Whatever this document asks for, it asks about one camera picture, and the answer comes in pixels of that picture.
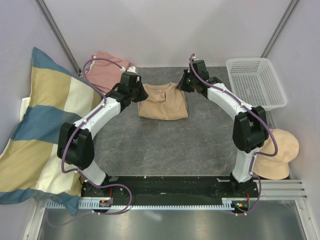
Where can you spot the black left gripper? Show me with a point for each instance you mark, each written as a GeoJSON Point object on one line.
{"type": "Point", "coordinates": [144, 95]}

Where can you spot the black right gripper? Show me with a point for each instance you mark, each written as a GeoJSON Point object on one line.
{"type": "Point", "coordinates": [182, 85]}

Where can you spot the beige t shirt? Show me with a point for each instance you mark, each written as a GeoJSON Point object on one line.
{"type": "Point", "coordinates": [164, 102]}

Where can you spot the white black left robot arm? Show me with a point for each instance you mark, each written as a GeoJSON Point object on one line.
{"type": "Point", "coordinates": [75, 142]}

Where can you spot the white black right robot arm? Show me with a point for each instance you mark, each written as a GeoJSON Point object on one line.
{"type": "Point", "coordinates": [250, 129]}

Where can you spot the folded pink t shirt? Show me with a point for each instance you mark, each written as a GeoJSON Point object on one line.
{"type": "Point", "coordinates": [103, 74]}

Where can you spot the white plastic basket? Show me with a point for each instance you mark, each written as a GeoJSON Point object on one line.
{"type": "Point", "coordinates": [255, 81]}

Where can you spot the beige bucket hat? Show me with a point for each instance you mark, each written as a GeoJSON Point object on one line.
{"type": "Point", "coordinates": [277, 167]}

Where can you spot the blue yellow striped pillow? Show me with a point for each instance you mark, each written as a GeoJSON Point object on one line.
{"type": "Point", "coordinates": [29, 164]}

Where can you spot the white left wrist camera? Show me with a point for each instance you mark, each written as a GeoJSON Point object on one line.
{"type": "Point", "coordinates": [132, 69]}

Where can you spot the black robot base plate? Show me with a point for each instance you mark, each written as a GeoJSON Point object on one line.
{"type": "Point", "coordinates": [172, 189]}

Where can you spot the right aluminium frame post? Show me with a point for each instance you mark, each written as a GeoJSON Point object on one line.
{"type": "Point", "coordinates": [290, 9]}

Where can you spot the aluminium frame post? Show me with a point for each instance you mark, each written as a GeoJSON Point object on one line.
{"type": "Point", "coordinates": [45, 11]}
{"type": "Point", "coordinates": [290, 9]}

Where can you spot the left aluminium frame post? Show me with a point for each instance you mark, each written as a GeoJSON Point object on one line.
{"type": "Point", "coordinates": [45, 11]}

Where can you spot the grey slotted cable duct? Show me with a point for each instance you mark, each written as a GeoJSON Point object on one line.
{"type": "Point", "coordinates": [91, 203]}

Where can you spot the aluminium rail right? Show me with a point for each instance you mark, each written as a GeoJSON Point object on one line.
{"type": "Point", "coordinates": [282, 190]}

